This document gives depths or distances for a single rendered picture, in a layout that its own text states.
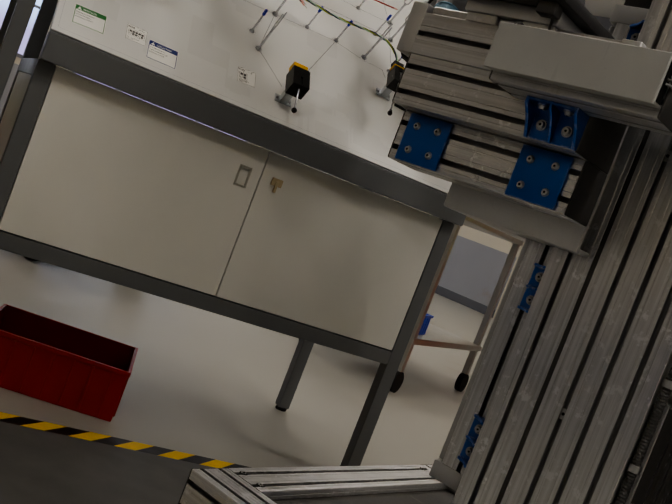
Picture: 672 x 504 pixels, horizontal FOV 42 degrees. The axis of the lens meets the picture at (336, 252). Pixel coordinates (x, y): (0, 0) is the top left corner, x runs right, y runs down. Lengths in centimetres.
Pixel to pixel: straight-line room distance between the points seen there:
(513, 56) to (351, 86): 119
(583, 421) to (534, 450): 10
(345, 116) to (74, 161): 71
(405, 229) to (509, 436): 101
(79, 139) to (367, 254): 81
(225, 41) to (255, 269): 58
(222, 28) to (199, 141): 31
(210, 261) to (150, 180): 26
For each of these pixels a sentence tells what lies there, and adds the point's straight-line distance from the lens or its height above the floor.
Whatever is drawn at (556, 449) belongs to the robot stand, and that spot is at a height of 49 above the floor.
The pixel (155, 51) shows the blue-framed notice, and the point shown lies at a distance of 218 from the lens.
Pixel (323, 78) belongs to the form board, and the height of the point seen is 104.
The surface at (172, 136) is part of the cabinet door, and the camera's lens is 218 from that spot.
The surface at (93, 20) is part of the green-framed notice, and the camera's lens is 216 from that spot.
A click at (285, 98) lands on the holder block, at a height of 94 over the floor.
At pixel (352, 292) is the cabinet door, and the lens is 241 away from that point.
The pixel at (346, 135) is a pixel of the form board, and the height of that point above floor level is 91.
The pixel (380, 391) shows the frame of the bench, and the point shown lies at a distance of 254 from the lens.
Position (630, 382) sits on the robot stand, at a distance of 148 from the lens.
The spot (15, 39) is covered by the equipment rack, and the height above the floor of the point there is 82.
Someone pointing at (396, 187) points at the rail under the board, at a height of 83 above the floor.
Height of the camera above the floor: 74
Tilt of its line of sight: 3 degrees down
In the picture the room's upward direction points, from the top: 21 degrees clockwise
